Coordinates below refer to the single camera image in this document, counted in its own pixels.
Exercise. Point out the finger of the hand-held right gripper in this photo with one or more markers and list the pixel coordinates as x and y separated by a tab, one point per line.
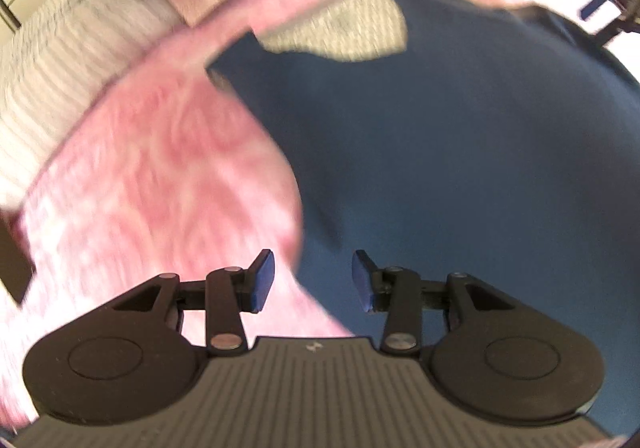
595	6
620	27

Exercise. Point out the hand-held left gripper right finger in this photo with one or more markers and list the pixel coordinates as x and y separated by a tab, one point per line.
362	280

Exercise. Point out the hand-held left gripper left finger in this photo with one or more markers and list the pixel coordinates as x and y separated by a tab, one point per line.
262	280

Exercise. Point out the blue sweatshirt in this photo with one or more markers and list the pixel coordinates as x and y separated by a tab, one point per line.
450	153

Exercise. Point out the pink floral bed sheet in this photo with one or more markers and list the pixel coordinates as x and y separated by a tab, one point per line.
150	153

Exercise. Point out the white striped duvet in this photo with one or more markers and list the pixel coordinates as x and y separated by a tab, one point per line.
60	78

